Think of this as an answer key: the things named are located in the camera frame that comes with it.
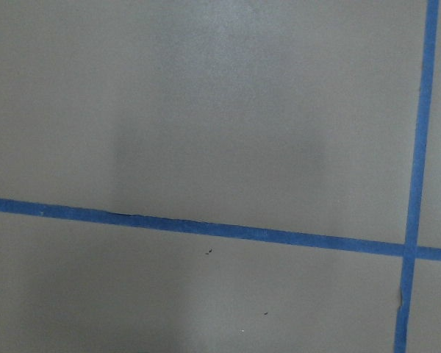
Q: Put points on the crossing blue tape strip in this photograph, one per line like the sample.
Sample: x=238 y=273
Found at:
x=417 y=176

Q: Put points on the long blue tape strip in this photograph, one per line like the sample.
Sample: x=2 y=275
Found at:
x=201 y=228

